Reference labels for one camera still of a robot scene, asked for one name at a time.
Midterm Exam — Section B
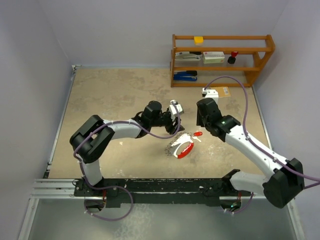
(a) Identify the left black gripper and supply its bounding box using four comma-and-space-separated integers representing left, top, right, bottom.
149, 111, 184, 135

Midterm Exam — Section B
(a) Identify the red key fob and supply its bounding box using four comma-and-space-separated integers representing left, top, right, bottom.
193, 131, 203, 137

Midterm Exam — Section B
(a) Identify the small silver key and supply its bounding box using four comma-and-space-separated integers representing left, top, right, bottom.
192, 136, 202, 143

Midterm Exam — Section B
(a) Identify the silver red key holder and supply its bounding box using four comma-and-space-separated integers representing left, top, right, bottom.
165, 132, 195, 159

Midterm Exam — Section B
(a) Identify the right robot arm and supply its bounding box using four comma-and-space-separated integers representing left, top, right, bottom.
196, 98, 305, 209

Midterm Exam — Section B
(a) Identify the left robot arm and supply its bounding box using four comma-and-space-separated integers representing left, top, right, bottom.
69, 100, 184, 196

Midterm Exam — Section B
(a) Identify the blue black stapler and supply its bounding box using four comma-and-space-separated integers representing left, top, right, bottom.
173, 70, 198, 82

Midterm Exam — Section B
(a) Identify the white staples box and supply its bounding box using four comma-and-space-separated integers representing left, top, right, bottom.
202, 51, 225, 64

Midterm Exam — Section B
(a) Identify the grey stapler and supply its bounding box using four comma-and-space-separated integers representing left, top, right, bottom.
175, 51, 202, 62

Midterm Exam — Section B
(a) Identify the red black stamp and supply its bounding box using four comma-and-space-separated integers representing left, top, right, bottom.
227, 51, 239, 65

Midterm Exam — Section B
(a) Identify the yellow block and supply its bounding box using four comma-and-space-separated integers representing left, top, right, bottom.
193, 36, 204, 46

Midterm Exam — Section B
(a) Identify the wooden shelf rack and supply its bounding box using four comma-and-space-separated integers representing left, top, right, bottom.
170, 34, 276, 87

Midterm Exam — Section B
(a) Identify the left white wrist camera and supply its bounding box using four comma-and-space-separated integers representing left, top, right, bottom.
169, 99, 184, 118

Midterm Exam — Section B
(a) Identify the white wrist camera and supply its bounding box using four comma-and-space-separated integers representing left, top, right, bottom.
169, 99, 184, 118
201, 88, 219, 104

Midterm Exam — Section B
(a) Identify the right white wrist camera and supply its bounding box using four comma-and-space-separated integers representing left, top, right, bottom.
201, 88, 219, 104

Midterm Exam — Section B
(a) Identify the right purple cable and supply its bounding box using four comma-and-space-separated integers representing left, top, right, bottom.
202, 75, 320, 216

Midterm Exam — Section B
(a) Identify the black base frame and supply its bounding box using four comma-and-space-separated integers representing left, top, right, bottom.
74, 177, 250, 208

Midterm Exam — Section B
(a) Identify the aluminium rail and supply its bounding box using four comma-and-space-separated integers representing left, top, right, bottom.
30, 178, 79, 199

